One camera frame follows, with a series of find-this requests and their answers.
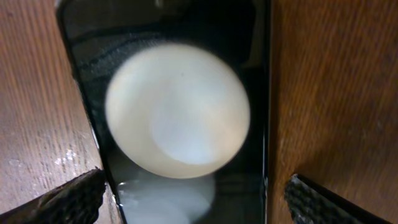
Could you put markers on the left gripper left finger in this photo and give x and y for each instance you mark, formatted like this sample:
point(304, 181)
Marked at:
point(76, 201)

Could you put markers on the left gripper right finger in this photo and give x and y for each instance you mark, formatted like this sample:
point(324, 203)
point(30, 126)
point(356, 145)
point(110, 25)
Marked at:
point(311, 203)

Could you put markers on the black Galaxy flip smartphone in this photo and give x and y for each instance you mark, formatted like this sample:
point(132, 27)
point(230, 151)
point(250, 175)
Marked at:
point(177, 96)

